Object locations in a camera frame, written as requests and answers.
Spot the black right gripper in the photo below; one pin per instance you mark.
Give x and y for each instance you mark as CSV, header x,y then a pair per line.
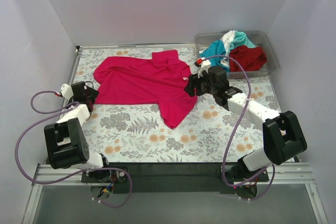
x,y
196,85

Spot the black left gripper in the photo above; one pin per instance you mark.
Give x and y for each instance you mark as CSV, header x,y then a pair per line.
x,y
91,96

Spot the clear plastic bin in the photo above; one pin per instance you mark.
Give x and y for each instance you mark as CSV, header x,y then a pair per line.
x,y
202,42

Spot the dark red t shirt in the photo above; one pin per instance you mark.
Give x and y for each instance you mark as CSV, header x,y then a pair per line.
x,y
251,59

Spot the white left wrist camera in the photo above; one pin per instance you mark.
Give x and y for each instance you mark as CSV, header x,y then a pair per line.
x,y
65,91

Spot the teal blue t shirt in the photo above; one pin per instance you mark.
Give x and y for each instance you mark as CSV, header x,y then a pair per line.
x,y
216,48

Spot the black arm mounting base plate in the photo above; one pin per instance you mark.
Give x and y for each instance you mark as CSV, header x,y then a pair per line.
x,y
168,177

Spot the floral patterned table mat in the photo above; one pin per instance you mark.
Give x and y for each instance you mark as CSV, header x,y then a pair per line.
x,y
137,133

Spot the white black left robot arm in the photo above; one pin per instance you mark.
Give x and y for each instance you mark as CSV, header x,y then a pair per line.
x,y
65,140

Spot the pink t shirt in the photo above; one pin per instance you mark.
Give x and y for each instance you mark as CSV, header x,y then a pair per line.
x,y
160,80

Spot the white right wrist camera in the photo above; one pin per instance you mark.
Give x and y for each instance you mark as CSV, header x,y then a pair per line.
x,y
203,65

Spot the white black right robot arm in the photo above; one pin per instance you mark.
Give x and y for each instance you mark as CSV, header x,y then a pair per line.
x,y
282,135

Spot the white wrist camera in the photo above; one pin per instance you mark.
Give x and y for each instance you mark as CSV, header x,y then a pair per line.
x,y
203,65
65,91

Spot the white and aqua t shirt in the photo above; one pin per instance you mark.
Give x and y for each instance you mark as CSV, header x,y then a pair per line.
x,y
234,39

